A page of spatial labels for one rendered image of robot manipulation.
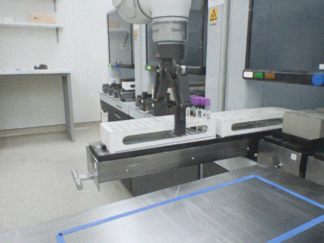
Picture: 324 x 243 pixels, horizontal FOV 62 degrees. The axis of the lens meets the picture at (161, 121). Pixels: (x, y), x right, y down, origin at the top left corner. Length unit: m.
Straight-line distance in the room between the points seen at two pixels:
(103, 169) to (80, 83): 3.61
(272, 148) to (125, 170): 0.39
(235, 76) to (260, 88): 0.10
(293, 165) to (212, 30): 0.61
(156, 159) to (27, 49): 3.60
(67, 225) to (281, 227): 0.27
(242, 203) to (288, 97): 0.74
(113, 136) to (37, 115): 3.60
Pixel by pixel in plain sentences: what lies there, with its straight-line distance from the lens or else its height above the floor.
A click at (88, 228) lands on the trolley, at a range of 0.38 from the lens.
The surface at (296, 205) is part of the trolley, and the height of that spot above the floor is 0.82.
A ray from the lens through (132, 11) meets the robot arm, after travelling 0.79.
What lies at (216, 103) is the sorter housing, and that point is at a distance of 1.10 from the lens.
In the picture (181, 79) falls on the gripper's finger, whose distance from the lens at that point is 0.65.
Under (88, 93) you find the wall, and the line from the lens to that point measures 4.23.
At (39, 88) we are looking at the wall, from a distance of 4.15.
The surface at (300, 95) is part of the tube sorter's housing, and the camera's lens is 1.18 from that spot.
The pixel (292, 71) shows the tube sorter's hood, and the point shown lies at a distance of 0.82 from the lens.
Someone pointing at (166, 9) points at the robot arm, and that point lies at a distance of 0.68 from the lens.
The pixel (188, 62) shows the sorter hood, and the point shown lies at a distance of 1.25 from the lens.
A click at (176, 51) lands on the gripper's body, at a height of 1.05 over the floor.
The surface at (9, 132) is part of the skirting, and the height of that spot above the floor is 0.05.
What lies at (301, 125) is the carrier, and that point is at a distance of 0.82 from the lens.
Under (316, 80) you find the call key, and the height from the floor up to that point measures 0.98.
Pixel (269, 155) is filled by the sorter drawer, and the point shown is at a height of 0.77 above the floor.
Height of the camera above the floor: 1.03
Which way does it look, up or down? 13 degrees down
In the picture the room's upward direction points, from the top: straight up
